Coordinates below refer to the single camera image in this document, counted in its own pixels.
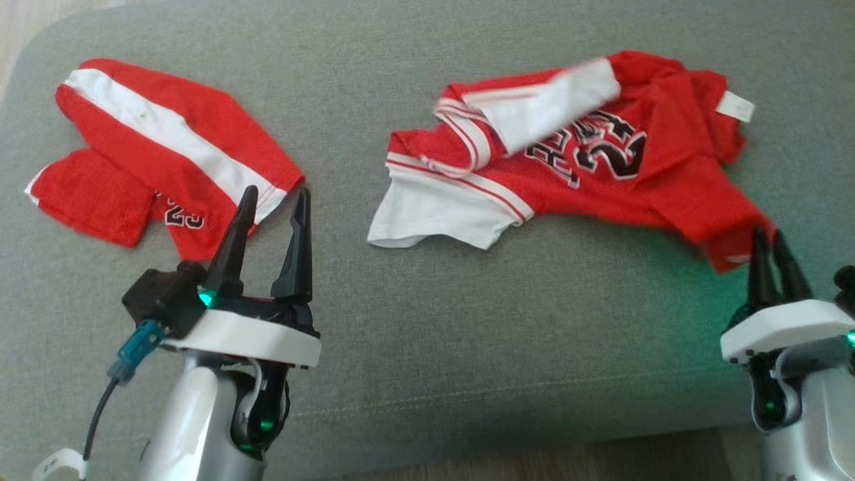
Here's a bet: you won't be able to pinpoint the white left cable label tag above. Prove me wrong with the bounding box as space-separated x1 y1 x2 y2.
33 449 88 481

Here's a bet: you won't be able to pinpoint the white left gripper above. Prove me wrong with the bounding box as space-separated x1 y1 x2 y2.
160 186 321 368

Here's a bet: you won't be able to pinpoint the left cable with teal connector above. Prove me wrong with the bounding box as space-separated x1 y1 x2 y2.
82 319 165 463

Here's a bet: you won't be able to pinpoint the red shorts with white stripe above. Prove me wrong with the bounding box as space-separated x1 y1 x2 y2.
25 58 306 261

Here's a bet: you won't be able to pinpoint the red Bulls jersey white sleeves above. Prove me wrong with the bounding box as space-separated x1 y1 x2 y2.
367 50 779 273

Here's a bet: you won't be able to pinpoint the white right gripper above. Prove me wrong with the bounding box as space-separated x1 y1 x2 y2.
720 227 855 365

